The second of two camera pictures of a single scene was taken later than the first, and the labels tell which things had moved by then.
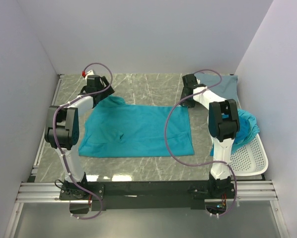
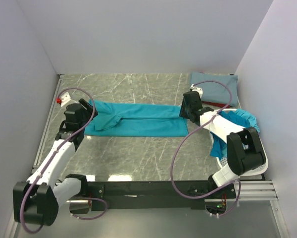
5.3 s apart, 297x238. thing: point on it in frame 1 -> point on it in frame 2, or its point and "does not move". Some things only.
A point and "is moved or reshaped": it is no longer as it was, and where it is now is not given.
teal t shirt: (112, 128) is moved or reshaped
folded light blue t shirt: (227, 88) does not move
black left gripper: (109, 90) -> (91, 113)
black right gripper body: (187, 101) -> (188, 111)
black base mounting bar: (149, 195) does not move
